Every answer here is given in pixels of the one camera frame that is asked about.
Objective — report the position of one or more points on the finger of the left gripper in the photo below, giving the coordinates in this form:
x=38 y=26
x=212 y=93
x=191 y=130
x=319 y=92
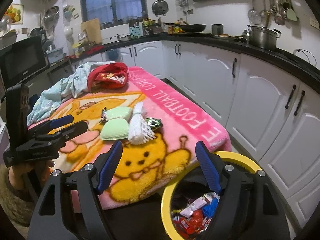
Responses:
x=49 y=125
x=66 y=133

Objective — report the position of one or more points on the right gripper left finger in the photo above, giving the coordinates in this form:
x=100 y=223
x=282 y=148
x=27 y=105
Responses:
x=53 y=217

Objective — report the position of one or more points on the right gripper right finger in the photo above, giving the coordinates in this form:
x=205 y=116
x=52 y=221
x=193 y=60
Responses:
x=249 y=207

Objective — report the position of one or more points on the brown chocolate bar wrapper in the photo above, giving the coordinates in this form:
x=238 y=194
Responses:
x=103 y=115

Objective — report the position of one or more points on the blue wrapper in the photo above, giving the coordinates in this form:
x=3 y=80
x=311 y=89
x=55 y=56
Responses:
x=209 y=209

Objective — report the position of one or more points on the red plastic bag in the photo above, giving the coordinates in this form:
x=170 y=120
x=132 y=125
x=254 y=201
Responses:
x=195 y=222

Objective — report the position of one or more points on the pink white paper packet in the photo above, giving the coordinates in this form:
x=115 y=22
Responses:
x=195 y=205

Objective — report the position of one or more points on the red snack wrapper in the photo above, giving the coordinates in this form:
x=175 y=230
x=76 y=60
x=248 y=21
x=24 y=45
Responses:
x=183 y=228

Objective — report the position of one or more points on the yellow rimmed trash bin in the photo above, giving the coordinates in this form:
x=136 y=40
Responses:
x=189 y=185

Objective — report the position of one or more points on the light blue patterned cloth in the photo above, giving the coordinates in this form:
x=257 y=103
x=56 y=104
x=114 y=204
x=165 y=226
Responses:
x=69 y=87

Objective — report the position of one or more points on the red embroidered cloth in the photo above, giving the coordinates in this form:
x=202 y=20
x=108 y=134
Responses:
x=108 y=76

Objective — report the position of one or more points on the white yarn tassel bundle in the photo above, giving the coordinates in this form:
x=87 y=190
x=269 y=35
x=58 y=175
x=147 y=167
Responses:
x=139 y=131

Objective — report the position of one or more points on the black microwave oven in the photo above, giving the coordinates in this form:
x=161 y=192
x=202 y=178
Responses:
x=21 y=60

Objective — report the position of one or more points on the green foil candy wrapper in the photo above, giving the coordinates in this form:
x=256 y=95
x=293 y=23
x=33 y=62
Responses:
x=154 y=123

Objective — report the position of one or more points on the pink cartoon fleece blanket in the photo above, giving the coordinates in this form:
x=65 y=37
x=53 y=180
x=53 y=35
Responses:
x=143 y=169

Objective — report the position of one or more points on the wooden cutting board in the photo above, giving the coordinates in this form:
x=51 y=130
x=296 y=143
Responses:
x=92 y=28

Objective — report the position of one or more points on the black wok pan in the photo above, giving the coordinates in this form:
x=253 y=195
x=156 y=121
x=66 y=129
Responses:
x=190 y=28

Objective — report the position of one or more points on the small steel canister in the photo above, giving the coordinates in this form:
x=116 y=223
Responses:
x=217 y=29

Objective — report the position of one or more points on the large steel stockpot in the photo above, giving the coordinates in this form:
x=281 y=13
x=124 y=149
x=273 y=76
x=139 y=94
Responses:
x=263 y=37

